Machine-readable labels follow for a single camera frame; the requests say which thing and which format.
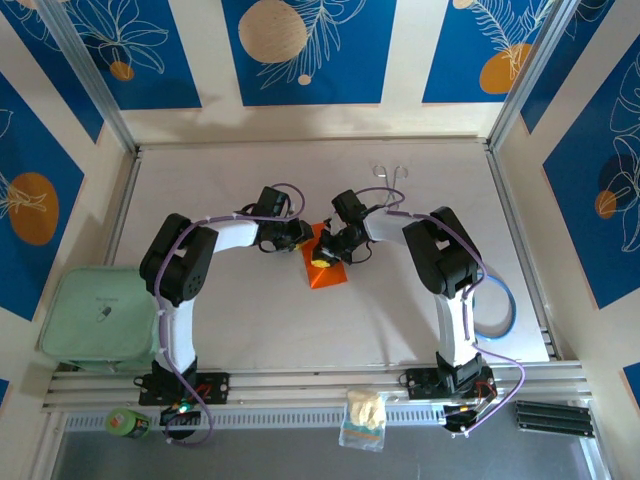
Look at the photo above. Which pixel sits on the clear bag with yellow contents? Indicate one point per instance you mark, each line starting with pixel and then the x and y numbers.
pixel 365 410

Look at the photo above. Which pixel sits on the black controller board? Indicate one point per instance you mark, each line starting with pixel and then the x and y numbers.
pixel 180 415
pixel 462 420

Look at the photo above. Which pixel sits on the aluminium mounting rail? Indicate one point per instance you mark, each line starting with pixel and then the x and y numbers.
pixel 310 385

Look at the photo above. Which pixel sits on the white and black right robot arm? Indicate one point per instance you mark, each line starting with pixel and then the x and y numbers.
pixel 455 330

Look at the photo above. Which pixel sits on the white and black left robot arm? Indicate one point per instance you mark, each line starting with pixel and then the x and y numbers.
pixel 182 345

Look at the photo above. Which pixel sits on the blue stethoscope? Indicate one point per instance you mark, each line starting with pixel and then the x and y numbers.
pixel 512 305

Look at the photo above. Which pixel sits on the green round can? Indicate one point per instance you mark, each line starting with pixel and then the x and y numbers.
pixel 125 422

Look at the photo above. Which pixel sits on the aluminium frame post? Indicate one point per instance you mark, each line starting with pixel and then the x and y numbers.
pixel 530 75
pixel 91 75

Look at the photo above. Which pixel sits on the orange paper sheet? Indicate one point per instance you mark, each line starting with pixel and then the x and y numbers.
pixel 327 277

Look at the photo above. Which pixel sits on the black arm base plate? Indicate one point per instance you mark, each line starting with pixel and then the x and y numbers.
pixel 217 387
pixel 420 385

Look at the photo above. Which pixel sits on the metal forceps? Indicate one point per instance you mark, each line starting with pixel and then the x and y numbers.
pixel 391 187

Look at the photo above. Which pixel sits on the aluminium table side rail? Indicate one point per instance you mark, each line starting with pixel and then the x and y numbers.
pixel 125 200
pixel 501 175

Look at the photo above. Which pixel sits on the black ribbed block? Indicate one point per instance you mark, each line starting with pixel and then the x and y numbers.
pixel 550 419

